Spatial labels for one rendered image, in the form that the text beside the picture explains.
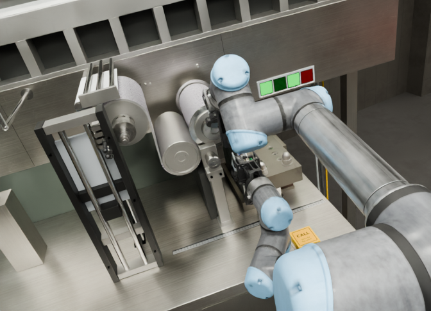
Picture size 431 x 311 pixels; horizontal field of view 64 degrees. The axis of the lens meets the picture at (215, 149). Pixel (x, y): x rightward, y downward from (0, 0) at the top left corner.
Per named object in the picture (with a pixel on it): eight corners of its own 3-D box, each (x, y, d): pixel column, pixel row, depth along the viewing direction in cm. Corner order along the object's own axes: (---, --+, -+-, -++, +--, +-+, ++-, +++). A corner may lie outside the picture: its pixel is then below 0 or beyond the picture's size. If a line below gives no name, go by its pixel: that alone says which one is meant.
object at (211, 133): (198, 134, 103) (210, 113, 101) (196, 132, 105) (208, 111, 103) (219, 143, 107) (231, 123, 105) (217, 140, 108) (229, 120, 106)
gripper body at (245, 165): (253, 149, 107) (268, 168, 97) (256, 171, 111) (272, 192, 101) (229, 156, 106) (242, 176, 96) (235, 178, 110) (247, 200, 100)
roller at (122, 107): (108, 152, 101) (90, 109, 94) (108, 120, 123) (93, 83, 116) (154, 138, 103) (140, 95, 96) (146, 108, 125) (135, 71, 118)
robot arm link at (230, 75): (219, 95, 66) (206, 55, 68) (215, 112, 77) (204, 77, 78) (258, 85, 67) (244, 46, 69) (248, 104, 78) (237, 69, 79)
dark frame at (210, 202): (211, 220, 122) (199, 174, 112) (192, 172, 150) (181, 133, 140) (231, 213, 123) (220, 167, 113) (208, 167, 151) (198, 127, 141)
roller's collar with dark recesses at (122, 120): (116, 146, 95) (108, 126, 92) (116, 137, 100) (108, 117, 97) (139, 139, 96) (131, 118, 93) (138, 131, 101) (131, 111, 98)
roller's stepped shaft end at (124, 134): (120, 149, 89) (117, 138, 88) (120, 139, 94) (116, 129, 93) (133, 145, 90) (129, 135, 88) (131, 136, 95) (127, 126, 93)
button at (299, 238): (299, 254, 102) (299, 248, 101) (288, 238, 108) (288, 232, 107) (321, 245, 103) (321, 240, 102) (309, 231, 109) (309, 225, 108)
